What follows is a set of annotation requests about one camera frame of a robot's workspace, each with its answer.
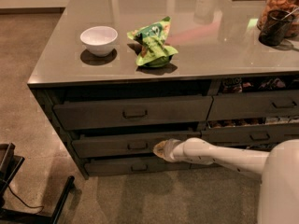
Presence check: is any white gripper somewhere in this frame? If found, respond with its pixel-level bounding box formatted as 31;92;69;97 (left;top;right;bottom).
153;139;184;162

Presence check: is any grey drawer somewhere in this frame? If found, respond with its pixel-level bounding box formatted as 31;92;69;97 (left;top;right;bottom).
207;91;299;120
72;131;200;158
85;156;216;176
202;123;299;146
53;95;212;131

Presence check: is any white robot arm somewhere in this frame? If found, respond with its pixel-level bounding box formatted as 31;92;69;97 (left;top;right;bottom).
153;138;299;224

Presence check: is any grey kitchen island counter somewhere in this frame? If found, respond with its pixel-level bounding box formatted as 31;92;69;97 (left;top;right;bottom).
28;0;299;177

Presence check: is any green snack bag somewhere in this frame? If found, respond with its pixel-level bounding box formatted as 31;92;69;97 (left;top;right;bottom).
127;17;178;68

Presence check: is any white ceramic bowl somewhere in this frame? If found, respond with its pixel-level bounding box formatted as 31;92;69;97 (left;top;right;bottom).
80;26;118;57

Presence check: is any dark mesh cup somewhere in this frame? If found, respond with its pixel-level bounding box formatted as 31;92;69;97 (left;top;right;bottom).
259;9;295;47

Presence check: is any glass jar of nuts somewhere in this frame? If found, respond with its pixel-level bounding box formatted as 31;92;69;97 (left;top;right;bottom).
256;0;299;38

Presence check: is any black chair frame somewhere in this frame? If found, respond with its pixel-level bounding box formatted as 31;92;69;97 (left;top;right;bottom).
0;143;75;224

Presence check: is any black cable on floor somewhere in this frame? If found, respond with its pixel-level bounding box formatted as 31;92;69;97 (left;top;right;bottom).
7;184;45;215

